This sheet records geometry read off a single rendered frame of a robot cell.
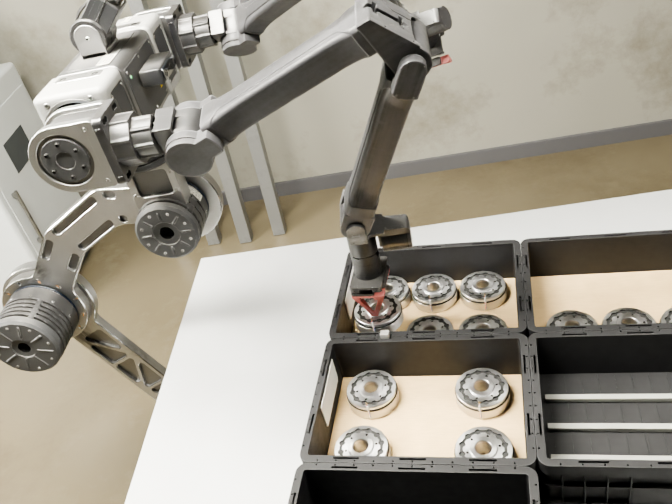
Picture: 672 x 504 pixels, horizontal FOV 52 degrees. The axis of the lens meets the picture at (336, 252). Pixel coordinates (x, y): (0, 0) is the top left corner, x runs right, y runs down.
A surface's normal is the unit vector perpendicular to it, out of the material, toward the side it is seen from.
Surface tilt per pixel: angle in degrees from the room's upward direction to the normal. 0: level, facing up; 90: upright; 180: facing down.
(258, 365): 0
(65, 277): 90
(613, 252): 90
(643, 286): 0
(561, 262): 90
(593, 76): 90
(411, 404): 0
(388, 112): 105
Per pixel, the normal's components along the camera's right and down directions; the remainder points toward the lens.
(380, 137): -0.04, 0.79
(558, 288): -0.20, -0.79
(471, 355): -0.16, 0.62
